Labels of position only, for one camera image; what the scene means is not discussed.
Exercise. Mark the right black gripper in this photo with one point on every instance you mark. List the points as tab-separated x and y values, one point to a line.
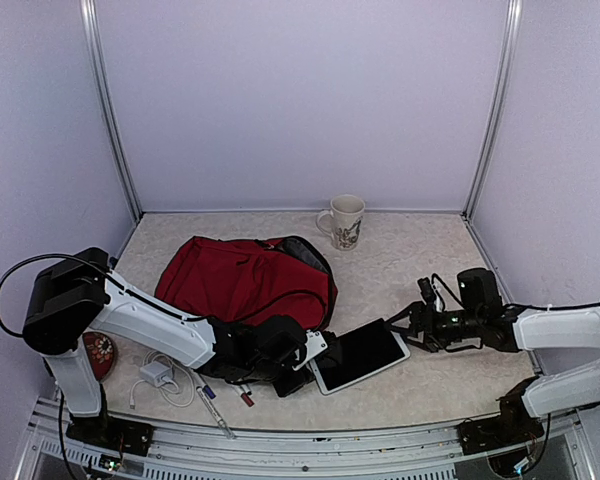
417	311

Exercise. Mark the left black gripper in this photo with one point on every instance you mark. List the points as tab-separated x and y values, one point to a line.
289	389

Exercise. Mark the white tablet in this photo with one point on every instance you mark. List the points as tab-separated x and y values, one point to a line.
357	355

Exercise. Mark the red backpack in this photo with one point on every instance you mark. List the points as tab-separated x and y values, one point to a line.
250	280

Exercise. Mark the white charger with cable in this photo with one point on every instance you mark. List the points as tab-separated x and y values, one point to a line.
170	378

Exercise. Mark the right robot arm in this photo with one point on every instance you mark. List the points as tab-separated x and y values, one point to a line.
509	328

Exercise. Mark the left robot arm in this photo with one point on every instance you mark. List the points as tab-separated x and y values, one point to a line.
80	292

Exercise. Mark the red cap marker short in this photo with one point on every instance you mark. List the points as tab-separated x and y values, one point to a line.
244	394

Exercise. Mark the clear silver pen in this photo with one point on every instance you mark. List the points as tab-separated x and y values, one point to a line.
215	414

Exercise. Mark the blue cap white marker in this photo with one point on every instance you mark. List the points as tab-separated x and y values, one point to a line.
200	382

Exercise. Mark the white patterned ceramic mug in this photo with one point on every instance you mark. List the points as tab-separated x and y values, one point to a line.
341	222

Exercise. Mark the red floral lacquer dish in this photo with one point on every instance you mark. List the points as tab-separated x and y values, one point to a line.
102	353

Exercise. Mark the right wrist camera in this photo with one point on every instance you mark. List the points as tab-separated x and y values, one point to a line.
430	295

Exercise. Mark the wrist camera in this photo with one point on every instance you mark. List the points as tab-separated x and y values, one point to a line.
430	295
320	346

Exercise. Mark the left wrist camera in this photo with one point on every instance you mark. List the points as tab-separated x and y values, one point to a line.
320	346

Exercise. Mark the front aluminium rail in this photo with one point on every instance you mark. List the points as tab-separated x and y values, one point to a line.
188	451

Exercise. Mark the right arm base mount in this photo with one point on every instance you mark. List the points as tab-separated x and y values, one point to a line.
478	436

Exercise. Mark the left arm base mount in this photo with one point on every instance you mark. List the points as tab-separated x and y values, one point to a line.
111	433

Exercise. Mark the right aluminium frame post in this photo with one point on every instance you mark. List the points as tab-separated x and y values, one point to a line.
497	106

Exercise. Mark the aluminium frame post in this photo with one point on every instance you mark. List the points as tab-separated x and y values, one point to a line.
89	16
497	106

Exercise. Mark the left aluminium frame post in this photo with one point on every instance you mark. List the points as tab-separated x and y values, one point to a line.
89	16

